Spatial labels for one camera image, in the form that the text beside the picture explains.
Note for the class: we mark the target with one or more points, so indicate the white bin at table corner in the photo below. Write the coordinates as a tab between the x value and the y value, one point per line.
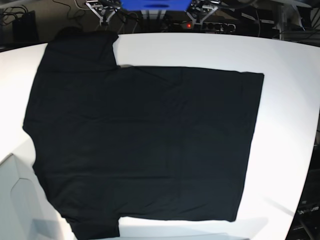
25	213

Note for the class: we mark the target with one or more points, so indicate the black T-shirt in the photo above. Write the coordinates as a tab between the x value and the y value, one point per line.
148	142

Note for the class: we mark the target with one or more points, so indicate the black power strip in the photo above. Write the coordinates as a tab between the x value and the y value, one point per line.
206	27

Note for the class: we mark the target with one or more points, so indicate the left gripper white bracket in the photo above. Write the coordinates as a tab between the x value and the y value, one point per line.
199	10

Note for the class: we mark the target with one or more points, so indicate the blue box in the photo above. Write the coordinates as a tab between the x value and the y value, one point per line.
169	5

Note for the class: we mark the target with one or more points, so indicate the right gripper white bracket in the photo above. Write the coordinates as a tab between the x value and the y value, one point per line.
104	9

